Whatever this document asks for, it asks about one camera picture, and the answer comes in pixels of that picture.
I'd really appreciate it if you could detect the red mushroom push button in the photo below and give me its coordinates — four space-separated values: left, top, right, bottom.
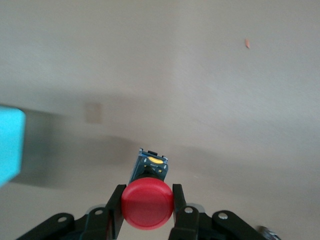
120 147 175 230

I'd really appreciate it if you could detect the cyan plastic box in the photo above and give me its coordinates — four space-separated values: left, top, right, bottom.
0 104 27 189

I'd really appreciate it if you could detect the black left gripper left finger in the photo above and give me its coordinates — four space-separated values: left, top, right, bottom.
16 183 128 240

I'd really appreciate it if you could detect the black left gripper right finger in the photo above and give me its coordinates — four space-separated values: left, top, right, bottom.
168 183 266 240

